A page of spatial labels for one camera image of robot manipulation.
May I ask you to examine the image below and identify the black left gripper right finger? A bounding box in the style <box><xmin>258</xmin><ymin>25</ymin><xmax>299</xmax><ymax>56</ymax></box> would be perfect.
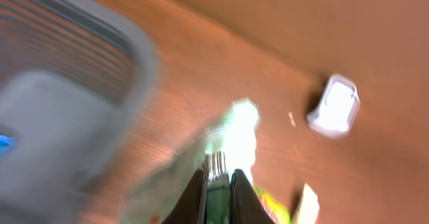
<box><xmin>230</xmin><ymin>169</ymin><xmax>274</xmax><ymax>224</ymax></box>

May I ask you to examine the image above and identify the blue snack wrapper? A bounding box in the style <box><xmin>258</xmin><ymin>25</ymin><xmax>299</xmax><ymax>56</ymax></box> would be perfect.
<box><xmin>0</xmin><ymin>135</ymin><xmax>17</xmax><ymax>154</ymax></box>

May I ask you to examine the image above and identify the white tube with gold cap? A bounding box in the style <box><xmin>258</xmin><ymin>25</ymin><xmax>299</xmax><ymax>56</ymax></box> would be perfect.
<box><xmin>291</xmin><ymin>184</ymin><xmax>320</xmax><ymax>224</ymax></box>

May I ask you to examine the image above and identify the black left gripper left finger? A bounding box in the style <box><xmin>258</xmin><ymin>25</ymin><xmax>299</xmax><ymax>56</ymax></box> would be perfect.
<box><xmin>162</xmin><ymin>170</ymin><xmax>206</xmax><ymax>224</ymax></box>

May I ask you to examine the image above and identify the Haribo gummy candy bag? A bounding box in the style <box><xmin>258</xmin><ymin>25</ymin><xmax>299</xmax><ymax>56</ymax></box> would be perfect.
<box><xmin>253</xmin><ymin>185</ymin><xmax>291</xmax><ymax>224</ymax></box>

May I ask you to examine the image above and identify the grey plastic basket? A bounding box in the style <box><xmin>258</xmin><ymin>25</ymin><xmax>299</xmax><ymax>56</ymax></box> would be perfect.
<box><xmin>1</xmin><ymin>0</ymin><xmax>156</xmax><ymax>223</ymax></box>

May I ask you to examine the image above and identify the teal wet wipes pack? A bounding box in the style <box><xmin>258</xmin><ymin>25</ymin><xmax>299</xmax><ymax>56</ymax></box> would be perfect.
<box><xmin>119</xmin><ymin>99</ymin><xmax>259</xmax><ymax>224</ymax></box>

